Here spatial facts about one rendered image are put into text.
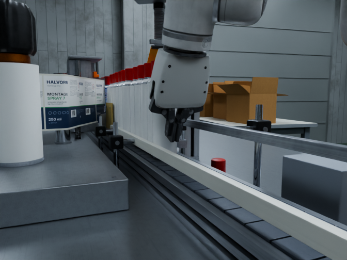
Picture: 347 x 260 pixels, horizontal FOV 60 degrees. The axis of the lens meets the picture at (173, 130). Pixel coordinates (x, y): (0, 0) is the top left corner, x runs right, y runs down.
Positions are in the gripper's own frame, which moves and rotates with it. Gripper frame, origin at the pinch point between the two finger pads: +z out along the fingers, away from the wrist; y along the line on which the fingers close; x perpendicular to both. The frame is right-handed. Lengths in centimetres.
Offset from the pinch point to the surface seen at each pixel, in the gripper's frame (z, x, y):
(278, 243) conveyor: -5.5, 33.7, 3.9
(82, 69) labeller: 5, -62, 11
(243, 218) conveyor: -3.6, 28.4, 3.6
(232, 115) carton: 66, -152, -124
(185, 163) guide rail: -2.0, 14.8, 4.2
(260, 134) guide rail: -9.0, 20.2, -3.1
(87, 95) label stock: 9.0, -44.2, 11.0
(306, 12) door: -19, -430, -441
